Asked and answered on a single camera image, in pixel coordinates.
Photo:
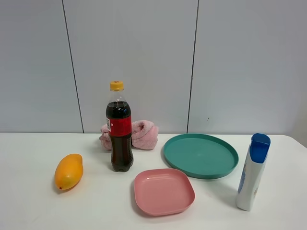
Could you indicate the yellow mango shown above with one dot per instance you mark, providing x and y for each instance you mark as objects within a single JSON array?
[{"x": 68, "y": 172}]

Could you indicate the cola bottle yellow cap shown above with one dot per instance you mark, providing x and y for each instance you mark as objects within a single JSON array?
[{"x": 119, "y": 127}]

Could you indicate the pink folded towel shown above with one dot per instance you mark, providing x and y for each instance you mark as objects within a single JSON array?
[{"x": 144, "y": 135}]

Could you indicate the teal round plate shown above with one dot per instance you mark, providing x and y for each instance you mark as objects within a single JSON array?
[{"x": 200, "y": 156}]

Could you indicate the white bottle blue cap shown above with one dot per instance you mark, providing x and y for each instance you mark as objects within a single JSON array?
[{"x": 252, "y": 171}]

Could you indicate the pink square plate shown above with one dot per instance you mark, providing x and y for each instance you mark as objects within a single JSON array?
[{"x": 161, "y": 192}]

